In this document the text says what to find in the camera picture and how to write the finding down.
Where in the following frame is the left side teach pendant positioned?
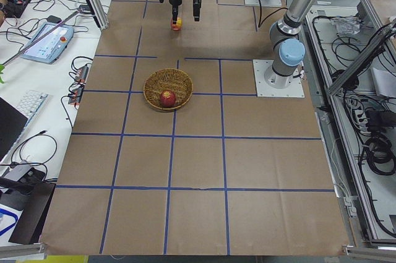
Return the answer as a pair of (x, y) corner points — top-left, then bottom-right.
(21, 25), (74, 64)

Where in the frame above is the grey usb hub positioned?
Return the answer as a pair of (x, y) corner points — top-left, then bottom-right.
(4, 164), (33, 181)

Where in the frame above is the silver rod green tip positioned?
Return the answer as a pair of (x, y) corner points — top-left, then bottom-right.
(0, 9), (84, 74)

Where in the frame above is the dark red apple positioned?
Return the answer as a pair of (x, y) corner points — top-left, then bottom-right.
(160, 90), (176, 108)

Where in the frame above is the round wicker basket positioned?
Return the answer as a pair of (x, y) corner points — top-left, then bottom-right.
(144, 68), (193, 111)

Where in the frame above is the black laptop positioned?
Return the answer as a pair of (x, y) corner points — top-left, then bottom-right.
(0, 98), (27, 160)

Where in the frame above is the white keyboard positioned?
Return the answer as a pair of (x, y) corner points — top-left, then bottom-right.
(15, 90), (49, 121)

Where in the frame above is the red yellow apple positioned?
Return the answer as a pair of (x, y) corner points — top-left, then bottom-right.
(171, 17), (183, 31)

